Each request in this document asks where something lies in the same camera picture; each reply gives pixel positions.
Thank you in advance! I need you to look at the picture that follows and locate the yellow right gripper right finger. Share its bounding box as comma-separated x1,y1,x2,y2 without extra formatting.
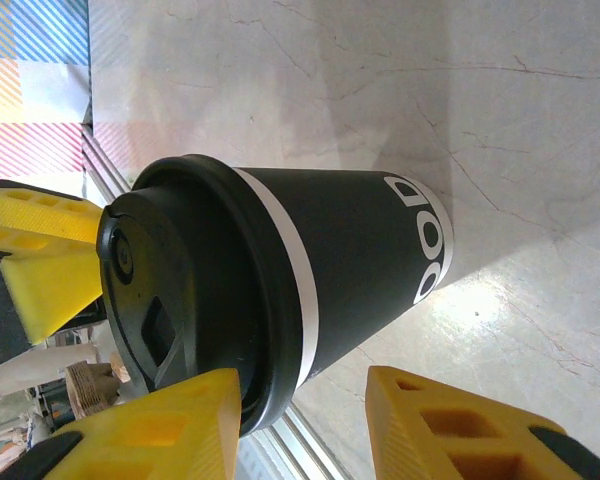
364,364,600,480

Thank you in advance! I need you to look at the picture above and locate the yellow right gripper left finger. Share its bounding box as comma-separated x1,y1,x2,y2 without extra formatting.
0,367,244,480

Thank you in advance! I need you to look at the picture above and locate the black paper coffee cup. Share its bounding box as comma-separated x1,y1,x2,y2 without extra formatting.
232,167,456,396

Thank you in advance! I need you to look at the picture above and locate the brown cardboard cup carrier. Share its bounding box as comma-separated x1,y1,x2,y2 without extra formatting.
63,359,131,422

